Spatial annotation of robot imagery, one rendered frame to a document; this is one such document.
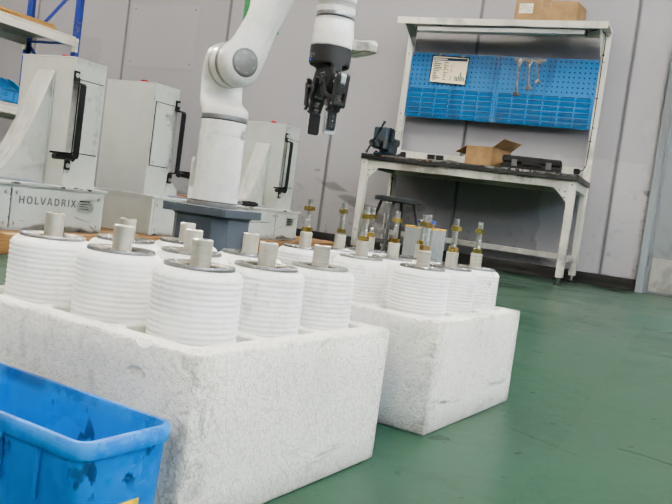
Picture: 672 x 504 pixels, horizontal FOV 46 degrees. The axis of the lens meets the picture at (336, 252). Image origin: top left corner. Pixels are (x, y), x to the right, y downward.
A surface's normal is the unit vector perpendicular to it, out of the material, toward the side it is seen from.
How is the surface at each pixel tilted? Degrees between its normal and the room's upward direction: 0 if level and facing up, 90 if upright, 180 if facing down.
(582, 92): 90
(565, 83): 90
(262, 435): 90
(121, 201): 90
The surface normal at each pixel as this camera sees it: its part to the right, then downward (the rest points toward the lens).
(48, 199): 0.90, 0.15
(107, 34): -0.41, 0.00
